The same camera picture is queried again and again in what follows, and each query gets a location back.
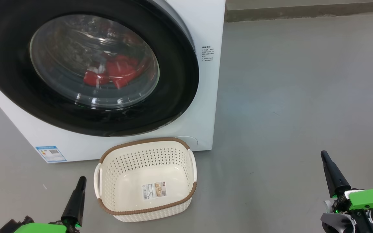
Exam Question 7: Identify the stainless steel washing machine drum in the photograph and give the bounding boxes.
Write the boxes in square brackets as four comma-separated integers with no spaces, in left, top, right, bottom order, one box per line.
[29,15,160,109]

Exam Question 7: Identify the white barcode product sticker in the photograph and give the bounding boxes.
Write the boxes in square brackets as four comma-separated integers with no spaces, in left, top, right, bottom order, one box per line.
[142,181,167,200]

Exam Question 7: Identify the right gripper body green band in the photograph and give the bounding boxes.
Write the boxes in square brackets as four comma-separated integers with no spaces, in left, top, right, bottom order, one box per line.
[331,182,373,216]

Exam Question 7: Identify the blue energy label sticker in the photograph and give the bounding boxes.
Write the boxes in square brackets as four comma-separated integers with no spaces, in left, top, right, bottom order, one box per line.
[35,146,67,163]

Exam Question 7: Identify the cream basket with brown rim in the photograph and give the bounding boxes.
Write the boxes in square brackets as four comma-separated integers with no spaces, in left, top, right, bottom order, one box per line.
[94,137,198,223]

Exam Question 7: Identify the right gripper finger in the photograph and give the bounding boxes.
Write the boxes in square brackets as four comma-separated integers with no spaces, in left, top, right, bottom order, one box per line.
[321,150,351,197]

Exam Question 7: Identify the red and white jersey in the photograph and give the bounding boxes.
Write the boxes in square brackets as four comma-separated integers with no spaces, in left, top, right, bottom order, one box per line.
[83,54,140,89]

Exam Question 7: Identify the round white filter cover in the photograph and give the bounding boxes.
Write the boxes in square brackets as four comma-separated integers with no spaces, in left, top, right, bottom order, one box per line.
[174,136,198,151]

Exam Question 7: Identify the white front-load washing machine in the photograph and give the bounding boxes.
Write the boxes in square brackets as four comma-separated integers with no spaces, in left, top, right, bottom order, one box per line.
[0,0,226,163]

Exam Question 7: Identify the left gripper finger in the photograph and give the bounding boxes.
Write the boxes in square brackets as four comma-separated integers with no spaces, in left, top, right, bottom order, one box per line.
[61,176,87,227]

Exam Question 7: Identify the black round glass washer door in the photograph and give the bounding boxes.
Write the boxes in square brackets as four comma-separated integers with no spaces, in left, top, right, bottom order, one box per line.
[0,0,200,137]

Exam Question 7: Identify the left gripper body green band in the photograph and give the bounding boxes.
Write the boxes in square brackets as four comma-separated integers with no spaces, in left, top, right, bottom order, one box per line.
[0,216,83,233]

